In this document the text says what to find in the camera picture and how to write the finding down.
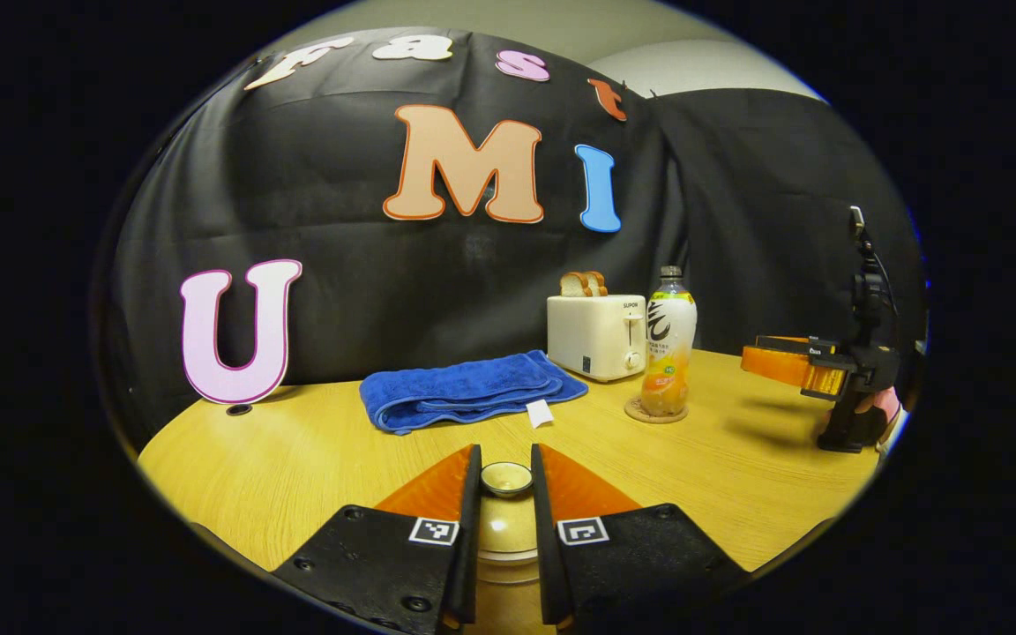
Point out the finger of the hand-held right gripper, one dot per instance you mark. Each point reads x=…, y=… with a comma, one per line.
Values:
x=795, y=342
x=790, y=366

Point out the white toaster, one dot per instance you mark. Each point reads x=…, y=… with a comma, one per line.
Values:
x=592, y=339

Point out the round cork coaster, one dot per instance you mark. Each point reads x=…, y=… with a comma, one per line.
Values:
x=636, y=413

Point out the black backdrop cloth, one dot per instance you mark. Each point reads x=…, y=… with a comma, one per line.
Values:
x=437, y=265

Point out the cream teacup lid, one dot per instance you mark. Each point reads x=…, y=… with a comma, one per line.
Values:
x=506, y=522

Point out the clear water bottle white label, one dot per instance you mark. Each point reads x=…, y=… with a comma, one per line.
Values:
x=671, y=339

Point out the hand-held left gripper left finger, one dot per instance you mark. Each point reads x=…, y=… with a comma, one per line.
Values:
x=384, y=564

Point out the blue folded towel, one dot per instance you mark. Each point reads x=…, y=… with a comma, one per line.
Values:
x=464, y=392

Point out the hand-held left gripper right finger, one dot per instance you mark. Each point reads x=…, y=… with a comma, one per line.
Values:
x=631, y=564

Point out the toast bread slice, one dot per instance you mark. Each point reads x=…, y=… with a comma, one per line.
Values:
x=573, y=286
x=598, y=283

